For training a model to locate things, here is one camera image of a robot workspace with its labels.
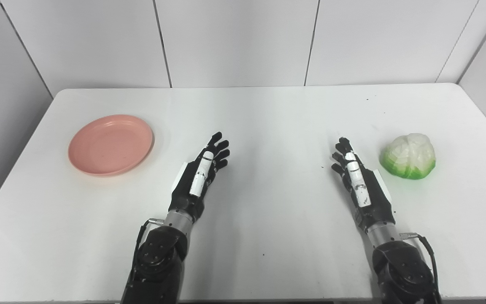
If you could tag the pink round plate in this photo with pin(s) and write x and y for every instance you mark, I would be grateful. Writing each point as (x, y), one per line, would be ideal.
(110, 145)

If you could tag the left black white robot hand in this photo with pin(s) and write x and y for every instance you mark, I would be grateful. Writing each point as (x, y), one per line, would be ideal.
(188, 192)

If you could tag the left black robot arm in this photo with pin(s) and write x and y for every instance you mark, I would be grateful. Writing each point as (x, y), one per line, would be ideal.
(158, 261)

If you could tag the green white cabbage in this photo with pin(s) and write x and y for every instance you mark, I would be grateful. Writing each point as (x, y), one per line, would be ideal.
(409, 156)

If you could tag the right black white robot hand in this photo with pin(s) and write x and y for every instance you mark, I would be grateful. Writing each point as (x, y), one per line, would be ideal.
(373, 198)

